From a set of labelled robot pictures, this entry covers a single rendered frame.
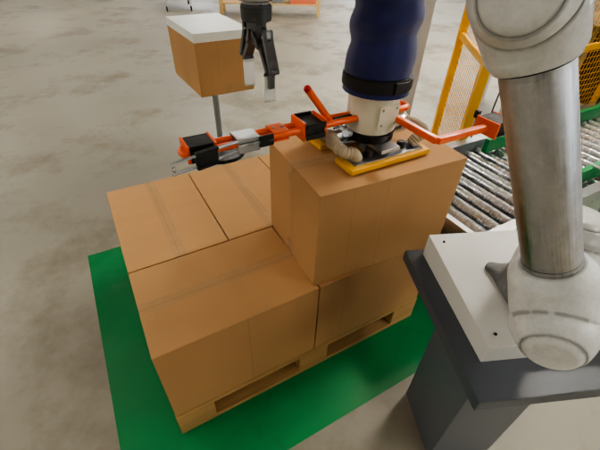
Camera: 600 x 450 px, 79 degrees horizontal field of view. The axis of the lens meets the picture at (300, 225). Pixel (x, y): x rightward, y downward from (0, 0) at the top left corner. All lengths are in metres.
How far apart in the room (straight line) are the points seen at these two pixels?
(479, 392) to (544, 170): 0.54
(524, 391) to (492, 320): 0.17
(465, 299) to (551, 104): 0.58
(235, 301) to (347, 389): 0.71
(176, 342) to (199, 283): 0.24
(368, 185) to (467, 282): 0.40
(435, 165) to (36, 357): 1.91
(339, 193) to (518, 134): 0.59
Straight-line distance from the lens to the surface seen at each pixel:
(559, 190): 0.71
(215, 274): 1.42
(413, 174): 1.29
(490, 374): 1.05
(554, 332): 0.82
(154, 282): 1.45
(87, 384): 1.96
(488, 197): 2.06
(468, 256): 1.19
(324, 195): 1.10
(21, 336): 2.27
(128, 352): 1.98
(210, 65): 2.72
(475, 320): 1.04
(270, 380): 1.74
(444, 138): 1.19
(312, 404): 1.72
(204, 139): 1.06
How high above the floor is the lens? 1.57
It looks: 39 degrees down
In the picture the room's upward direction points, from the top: 2 degrees clockwise
